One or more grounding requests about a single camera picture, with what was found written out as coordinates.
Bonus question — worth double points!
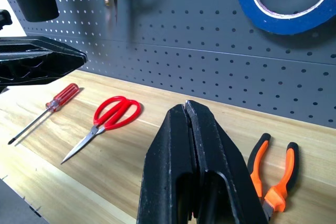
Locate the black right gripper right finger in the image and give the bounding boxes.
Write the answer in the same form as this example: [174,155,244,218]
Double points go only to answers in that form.
[185,100,269,224]

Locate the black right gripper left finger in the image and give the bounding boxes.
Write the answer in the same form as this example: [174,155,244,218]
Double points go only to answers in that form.
[136,104,201,224]

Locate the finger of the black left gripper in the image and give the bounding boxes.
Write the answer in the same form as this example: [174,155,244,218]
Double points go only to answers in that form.
[0,36,88,88]

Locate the orange and black pliers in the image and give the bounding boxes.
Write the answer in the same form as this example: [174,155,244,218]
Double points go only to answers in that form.
[247,133,300,221]

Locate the red handled scissors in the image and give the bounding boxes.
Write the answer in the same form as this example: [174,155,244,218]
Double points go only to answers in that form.
[60,95,142,165]

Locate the grey pegboard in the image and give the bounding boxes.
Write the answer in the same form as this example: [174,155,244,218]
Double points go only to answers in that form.
[0,0,336,130]

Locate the blue tape roll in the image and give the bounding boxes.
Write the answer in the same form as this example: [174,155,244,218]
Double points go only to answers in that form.
[236,0,336,36]

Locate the red handled screwdriver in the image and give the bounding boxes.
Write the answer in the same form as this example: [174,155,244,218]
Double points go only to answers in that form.
[7,83,81,146]

